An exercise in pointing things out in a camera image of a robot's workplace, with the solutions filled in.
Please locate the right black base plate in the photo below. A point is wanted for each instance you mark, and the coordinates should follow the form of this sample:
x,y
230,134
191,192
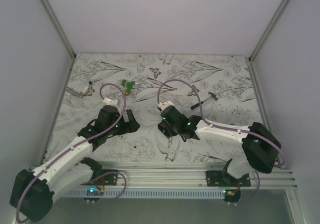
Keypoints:
x,y
220,178

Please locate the right aluminium frame post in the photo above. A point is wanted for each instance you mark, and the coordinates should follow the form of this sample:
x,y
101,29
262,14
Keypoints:
x,y
271,25

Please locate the right small circuit board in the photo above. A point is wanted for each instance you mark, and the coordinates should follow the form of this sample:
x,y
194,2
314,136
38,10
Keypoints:
x,y
231,192

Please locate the black fuse box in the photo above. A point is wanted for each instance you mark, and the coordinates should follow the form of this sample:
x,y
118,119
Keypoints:
x,y
166,130

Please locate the left small circuit board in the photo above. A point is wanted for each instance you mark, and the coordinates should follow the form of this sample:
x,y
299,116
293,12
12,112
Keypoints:
x,y
95,192

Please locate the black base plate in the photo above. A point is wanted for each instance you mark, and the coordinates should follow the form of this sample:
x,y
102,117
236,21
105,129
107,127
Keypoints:
x,y
220,178
107,177

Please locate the grey slotted cable duct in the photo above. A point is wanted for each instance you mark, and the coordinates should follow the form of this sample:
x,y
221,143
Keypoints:
x,y
150,193

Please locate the small circuit board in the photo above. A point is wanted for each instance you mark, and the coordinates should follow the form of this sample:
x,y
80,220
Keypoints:
x,y
95,192
231,192

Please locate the metal bracket with blue knob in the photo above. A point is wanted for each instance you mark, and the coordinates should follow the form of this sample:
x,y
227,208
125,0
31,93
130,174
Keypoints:
x,y
86,91

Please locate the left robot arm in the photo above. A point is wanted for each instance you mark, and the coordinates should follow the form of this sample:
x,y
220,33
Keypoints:
x,y
35,191

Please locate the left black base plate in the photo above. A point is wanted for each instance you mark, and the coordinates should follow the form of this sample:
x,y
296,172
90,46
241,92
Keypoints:
x,y
107,177

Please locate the left aluminium frame post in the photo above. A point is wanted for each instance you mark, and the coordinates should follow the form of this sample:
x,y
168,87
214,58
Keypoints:
x,y
58,28

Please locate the green connector part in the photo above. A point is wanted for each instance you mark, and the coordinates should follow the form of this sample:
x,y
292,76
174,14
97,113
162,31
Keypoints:
x,y
129,85

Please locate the aluminium frame post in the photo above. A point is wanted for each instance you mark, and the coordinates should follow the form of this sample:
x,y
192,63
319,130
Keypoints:
x,y
271,25
58,28

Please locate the floral patterned table mat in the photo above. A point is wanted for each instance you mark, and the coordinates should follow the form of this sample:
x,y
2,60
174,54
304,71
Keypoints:
x,y
183,79

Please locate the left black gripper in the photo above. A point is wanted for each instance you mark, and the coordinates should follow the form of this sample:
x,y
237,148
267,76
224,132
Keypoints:
x,y
133,124

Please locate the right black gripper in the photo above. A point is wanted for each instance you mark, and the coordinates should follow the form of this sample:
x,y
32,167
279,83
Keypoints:
x,y
163,120

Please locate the aluminium rail beam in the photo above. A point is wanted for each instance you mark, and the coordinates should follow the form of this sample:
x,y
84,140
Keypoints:
x,y
189,175

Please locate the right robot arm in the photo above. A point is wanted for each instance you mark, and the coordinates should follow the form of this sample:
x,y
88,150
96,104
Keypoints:
x,y
260,147

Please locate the hammer with black handle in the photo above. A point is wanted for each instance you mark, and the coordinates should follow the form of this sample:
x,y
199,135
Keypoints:
x,y
211,96

